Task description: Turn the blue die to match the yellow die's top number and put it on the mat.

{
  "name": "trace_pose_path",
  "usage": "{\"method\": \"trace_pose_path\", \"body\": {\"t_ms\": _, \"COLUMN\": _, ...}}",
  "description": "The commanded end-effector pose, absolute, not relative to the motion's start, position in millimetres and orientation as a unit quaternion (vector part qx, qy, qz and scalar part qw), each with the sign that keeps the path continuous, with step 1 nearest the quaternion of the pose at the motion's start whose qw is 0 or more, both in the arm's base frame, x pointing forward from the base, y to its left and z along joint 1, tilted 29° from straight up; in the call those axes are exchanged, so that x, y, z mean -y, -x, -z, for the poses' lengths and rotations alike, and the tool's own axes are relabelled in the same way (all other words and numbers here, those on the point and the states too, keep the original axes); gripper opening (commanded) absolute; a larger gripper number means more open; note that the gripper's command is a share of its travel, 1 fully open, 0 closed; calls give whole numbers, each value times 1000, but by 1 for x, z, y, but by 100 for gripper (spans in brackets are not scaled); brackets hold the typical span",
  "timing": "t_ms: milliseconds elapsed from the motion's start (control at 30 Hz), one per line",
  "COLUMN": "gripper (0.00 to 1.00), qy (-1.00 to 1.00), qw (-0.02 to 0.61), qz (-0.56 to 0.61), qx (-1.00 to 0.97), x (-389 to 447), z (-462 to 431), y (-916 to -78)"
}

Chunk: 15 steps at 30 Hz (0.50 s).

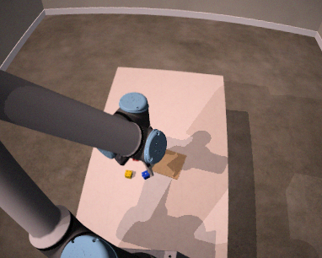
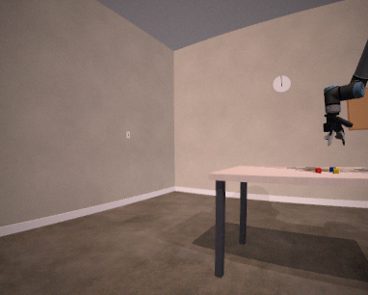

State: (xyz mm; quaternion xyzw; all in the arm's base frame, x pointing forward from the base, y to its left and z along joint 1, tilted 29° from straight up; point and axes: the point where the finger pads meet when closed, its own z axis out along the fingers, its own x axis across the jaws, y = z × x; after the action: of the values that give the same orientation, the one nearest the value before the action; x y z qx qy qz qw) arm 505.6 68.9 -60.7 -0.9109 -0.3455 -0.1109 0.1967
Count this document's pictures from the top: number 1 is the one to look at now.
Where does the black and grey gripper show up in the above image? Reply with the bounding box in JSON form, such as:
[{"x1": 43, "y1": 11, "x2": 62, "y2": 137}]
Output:
[{"x1": 143, "y1": 162, "x2": 154, "y2": 176}]

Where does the yellow die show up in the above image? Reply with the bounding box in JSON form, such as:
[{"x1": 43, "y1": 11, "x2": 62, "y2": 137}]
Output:
[{"x1": 125, "y1": 170, "x2": 132, "y2": 179}]

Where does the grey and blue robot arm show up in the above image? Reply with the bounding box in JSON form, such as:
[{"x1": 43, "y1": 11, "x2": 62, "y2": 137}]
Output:
[{"x1": 0, "y1": 70, "x2": 167, "y2": 258}]

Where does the blue die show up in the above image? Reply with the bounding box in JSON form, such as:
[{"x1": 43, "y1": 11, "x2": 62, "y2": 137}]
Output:
[{"x1": 142, "y1": 170, "x2": 150, "y2": 180}]

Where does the brown square mat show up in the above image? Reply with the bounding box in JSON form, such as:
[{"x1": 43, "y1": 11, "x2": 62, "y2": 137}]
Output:
[{"x1": 152, "y1": 149, "x2": 186, "y2": 180}]

